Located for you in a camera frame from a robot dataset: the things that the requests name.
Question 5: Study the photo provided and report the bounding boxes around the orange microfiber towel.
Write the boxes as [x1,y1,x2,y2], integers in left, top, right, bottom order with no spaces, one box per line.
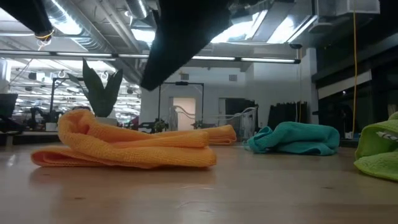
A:
[30,108,218,169]
[201,124,238,146]

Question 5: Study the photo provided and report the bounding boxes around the teal microfiber towel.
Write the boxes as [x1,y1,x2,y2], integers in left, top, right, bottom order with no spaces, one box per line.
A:
[244,121,340,156]

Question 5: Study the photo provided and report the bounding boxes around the lime green microfiber towel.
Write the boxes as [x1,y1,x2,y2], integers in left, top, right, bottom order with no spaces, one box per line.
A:
[354,111,398,183]

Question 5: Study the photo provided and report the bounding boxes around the bright ceiling light panel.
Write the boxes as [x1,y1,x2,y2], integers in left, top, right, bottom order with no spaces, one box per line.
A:
[130,27,156,44]

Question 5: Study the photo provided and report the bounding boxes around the long ceiling light tube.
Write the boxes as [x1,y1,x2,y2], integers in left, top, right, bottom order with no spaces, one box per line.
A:
[0,49,301,65]

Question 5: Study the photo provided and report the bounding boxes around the small background plant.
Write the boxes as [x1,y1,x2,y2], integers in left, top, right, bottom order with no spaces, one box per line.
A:
[154,118,169,134]

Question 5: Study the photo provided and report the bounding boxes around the clear plastic bin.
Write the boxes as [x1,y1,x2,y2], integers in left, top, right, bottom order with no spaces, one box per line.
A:
[169,105,259,144]

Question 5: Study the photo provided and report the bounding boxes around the green plant in white pot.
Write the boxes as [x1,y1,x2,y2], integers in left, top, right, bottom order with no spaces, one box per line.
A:
[67,57,124,124]

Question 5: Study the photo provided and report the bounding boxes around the black curtain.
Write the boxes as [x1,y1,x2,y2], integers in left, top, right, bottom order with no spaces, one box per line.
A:
[267,101,309,129]

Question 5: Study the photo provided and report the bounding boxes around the black background stand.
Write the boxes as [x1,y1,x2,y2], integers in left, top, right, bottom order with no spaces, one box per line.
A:
[48,77,77,125]

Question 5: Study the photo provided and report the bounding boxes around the white ceiling air unit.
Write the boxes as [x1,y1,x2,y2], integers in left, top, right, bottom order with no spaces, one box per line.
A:
[307,0,381,34]

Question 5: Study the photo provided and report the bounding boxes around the black monitor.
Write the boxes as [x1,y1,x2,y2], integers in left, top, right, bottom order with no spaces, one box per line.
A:
[0,93,19,119]

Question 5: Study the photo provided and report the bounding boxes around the black gantry frame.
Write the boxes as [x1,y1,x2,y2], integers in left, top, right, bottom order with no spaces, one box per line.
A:
[157,81,205,131]

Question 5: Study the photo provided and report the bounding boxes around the round metal ceiling duct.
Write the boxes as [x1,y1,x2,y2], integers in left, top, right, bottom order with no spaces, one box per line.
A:
[124,0,156,20]

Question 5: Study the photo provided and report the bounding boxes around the black ceiling cable reel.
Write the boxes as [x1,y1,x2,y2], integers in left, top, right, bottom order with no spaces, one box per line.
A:
[33,29,56,50]

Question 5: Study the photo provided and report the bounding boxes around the black aluminium table frame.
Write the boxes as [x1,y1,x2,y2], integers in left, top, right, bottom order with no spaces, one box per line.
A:
[0,130,360,149]

